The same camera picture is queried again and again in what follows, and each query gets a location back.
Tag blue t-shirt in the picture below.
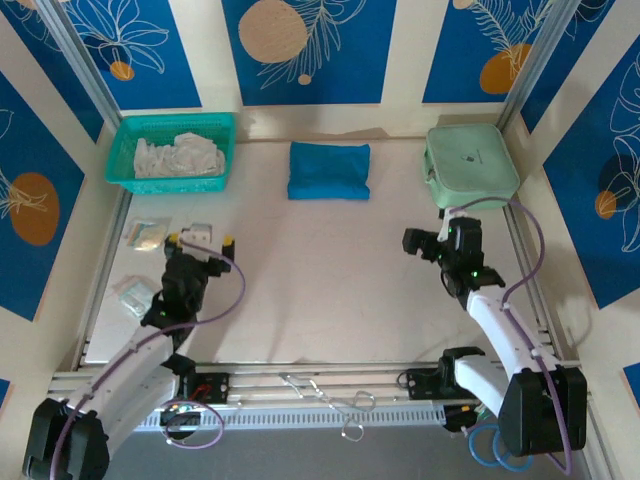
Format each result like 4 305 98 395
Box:
286 140 372 202

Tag plastic packet with beige pads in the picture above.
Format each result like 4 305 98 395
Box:
122 215 174 256

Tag clear plastic packet greenish contents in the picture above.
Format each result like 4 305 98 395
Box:
113 274 164 319

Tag teal plastic basket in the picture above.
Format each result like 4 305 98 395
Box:
103 112 237 195

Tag mint green zip case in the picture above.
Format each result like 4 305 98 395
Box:
423 123 521 210

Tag white crumpled cloth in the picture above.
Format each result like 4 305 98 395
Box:
133 132 227 180

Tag white table mat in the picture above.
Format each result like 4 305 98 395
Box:
82 138 551 365

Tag metal surgical forceps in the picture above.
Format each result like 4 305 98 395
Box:
278 372 365 444
307 379 377 414

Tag blue stethoscope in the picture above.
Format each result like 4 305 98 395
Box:
467 422 535 474

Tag grey metal panel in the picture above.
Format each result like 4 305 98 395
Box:
107 428 594 480

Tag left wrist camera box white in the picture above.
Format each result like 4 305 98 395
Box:
178 223 215 261

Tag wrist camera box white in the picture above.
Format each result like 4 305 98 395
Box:
178 223 215 261
437 207 469 244

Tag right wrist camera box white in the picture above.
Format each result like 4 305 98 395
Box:
437 207 469 244

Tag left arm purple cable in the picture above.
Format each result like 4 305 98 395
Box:
49 238 247 480

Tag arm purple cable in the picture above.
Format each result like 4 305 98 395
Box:
49 238 247 480
447 197 574 475

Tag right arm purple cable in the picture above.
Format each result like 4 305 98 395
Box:
447 197 574 475

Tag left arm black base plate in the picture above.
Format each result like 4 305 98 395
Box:
179 372 231 404

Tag blue floral wall poster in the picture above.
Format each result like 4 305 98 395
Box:
542 47 640 311
221 0 398 107
0 0 105 145
519 0 640 135
0 69 86 322
63 0 203 112
422 0 569 105

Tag long aluminium frame rail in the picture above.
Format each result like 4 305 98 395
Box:
42 360 594 412

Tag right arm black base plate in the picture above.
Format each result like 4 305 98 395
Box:
398 367 451 401

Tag white slotted cable duct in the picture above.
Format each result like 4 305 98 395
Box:
134 404 449 434

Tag aluminium frame post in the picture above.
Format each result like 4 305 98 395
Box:
34 0 124 126
497 0 586 131

